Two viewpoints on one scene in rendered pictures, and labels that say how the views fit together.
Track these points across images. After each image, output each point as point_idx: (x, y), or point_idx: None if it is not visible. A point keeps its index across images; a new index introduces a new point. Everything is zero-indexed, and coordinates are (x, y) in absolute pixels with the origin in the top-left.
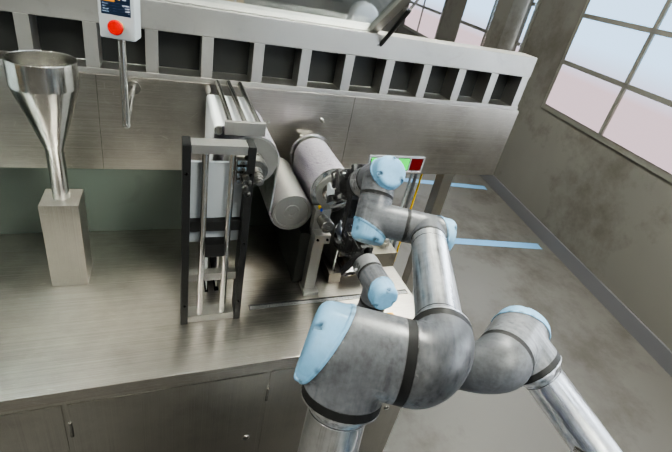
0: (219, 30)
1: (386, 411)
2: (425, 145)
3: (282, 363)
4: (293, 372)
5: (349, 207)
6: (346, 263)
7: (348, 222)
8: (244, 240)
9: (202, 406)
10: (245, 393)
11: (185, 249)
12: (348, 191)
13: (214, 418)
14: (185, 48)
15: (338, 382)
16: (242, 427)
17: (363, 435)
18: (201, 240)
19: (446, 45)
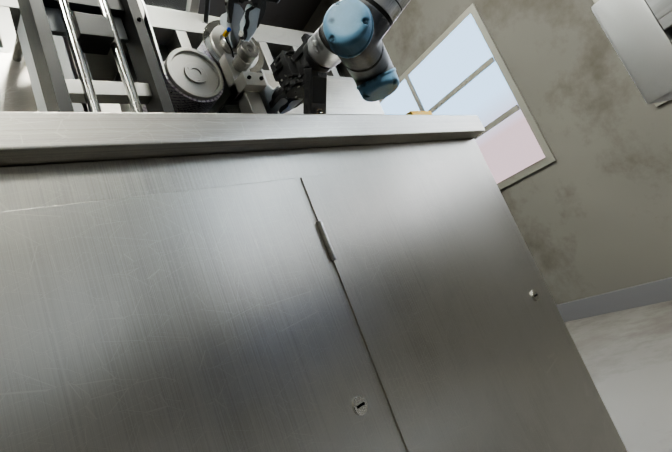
0: None
1: (542, 307)
2: None
3: (305, 124)
4: (340, 182)
5: None
6: (304, 91)
7: None
8: (137, 15)
9: (204, 274)
10: (282, 235)
11: (39, 11)
12: None
13: (252, 324)
14: None
15: None
16: (332, 361)
17: (560, 384)
18: (64, 9)
19: (266, 25)
